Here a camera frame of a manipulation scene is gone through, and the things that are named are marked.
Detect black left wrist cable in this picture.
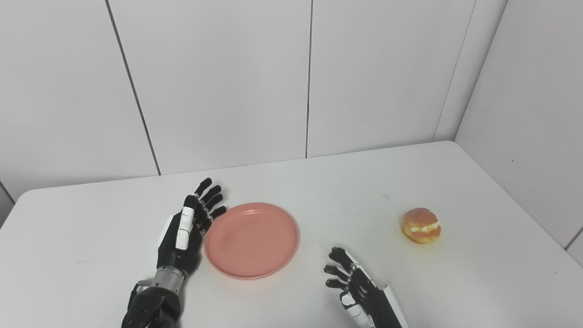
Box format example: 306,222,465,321
127,281,152,310

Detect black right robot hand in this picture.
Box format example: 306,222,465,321
324,247,409,328

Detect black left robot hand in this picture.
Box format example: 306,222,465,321
156,178,228,277

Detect pink round plate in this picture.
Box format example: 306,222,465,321
204,203,300,280

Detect cream puff pastry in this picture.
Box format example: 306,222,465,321
401,208,442,245

